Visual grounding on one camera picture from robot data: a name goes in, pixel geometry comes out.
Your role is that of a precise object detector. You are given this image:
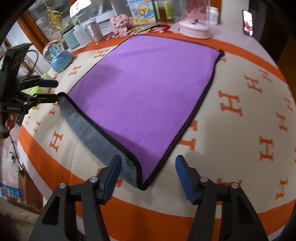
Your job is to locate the white squeeze bottle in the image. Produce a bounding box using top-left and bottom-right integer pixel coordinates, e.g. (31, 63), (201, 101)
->
(73, 17), (91, 45)

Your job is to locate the white pill bottle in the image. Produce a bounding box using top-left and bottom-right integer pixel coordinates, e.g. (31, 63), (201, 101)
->
(207, 6), (219, 25)

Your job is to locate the wooden glass sliding door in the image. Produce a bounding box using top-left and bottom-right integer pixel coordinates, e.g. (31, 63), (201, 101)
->
(17, 0), (75, 52)

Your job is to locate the pill blister pack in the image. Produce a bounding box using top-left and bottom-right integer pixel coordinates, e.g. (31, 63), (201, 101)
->
(131, 22), (160, 33)

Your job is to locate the teal cylindrical container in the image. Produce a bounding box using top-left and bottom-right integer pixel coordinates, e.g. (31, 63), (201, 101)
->
(63, 28), (80, 49)

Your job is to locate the orange cream H-pattern tablecloth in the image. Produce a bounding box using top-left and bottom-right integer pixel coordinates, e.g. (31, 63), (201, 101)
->
(18, 26), (295, 240)

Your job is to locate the blue snow globe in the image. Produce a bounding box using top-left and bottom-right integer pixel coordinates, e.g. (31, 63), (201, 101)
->
(42, 40), (73, 73)

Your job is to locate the black smartphone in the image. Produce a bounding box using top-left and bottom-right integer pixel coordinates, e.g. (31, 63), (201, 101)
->
(242, 10), (253, 37)

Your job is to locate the green tissue pack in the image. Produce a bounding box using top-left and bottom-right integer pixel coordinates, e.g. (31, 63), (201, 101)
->
(23, 74), (54, 112)

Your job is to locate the person's left hand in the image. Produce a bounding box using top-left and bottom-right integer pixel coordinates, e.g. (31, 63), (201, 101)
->
(5, 113), (19, 131)

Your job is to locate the pink glass dome ornament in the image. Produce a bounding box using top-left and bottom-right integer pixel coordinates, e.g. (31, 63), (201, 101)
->
(179, 0), (211, 39)

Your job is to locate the pink block toy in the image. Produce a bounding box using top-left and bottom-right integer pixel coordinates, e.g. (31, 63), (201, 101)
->
(109, 14), (133, 34)

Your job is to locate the purple and grey towel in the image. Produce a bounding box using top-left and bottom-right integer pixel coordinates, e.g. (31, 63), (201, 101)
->
(58, 35), (224, 191)

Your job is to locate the brown liquid glass bottle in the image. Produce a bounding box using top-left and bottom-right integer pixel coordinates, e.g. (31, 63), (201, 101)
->
(154, 1), (175, 23)

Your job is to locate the silver metal can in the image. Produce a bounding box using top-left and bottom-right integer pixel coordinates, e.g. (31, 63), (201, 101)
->
(85, 20), (103, 44)

